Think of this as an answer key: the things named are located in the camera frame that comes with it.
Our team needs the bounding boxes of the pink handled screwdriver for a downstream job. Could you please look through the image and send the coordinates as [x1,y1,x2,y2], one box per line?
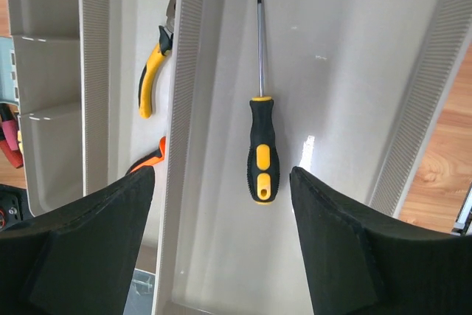
[1,103,20,151]

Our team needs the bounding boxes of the grey plastic tool box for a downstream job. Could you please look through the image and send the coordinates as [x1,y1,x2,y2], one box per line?
[8,0,471,314]

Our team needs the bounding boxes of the yellow handled pliers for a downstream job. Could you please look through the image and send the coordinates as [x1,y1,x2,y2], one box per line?
[138,0,176,119]

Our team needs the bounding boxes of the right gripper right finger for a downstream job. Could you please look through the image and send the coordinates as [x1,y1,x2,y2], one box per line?
[290,167,471,314]

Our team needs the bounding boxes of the short yellow black screwdriver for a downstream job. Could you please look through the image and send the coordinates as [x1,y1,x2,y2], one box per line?
[246,0,280,205]

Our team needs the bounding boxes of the orange handled pliers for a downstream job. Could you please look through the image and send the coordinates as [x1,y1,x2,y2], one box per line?
[125,136,166,175]

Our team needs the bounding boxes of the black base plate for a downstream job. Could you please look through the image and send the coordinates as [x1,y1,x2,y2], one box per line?
[0,184,32,232]

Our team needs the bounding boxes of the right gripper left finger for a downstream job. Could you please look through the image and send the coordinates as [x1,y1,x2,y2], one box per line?
[1,167,155,314]

